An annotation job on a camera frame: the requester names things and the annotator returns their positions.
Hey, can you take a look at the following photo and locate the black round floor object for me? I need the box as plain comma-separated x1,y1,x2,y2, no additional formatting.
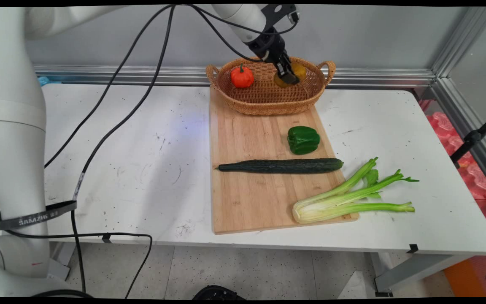
192,285,246,301

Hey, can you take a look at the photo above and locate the grey printed strap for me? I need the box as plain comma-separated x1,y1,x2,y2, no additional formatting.
0,200,78,231

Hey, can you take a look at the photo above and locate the green celery bunch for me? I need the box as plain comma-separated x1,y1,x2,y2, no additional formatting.
292,157,420,225

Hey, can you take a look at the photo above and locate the long black cable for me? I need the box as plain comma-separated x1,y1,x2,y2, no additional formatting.
44,4,176,169

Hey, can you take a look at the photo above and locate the black tripod leg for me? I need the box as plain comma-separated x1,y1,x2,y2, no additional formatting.
450,109,486,164

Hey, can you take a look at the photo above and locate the black cable with white label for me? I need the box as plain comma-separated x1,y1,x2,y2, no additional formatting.
70,4,177,294

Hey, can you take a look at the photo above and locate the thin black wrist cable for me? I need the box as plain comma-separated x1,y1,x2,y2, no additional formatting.
186,4,299,63

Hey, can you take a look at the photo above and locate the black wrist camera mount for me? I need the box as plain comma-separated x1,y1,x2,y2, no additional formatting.
263,4,300,31

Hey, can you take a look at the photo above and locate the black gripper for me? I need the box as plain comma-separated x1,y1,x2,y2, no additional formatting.
249,30,301,84

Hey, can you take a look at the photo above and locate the yellow bell pepper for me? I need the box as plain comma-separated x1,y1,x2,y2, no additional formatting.
273,63,308,89

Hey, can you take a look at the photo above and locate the small orange pumpkin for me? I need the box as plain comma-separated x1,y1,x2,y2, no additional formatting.
230,64,255,89

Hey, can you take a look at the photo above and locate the long dark green cucumber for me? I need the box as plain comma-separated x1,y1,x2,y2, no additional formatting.
215,157,345,174

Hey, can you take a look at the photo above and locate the white table leg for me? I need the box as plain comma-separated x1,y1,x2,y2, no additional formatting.
370,252,475,297

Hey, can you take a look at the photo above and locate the pink foam packaging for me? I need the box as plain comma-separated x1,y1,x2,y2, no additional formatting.
425,111,486,237

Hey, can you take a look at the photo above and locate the woven wicker basket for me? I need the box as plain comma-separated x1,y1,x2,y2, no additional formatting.
205,57,336,116

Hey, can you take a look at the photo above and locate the green bell pepper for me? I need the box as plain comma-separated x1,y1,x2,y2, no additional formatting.
287,126,321,155

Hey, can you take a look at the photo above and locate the black cable along table edge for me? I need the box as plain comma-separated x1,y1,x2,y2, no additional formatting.
5,229,154,299

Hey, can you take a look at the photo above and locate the orange box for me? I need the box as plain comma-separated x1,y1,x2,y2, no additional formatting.
443,258,486,298

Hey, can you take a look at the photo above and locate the aluminium frame rail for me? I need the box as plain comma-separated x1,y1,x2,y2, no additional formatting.
32,6,486,195

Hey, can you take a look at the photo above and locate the wooden cutting board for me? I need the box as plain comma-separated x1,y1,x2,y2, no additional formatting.
208,87,360,235

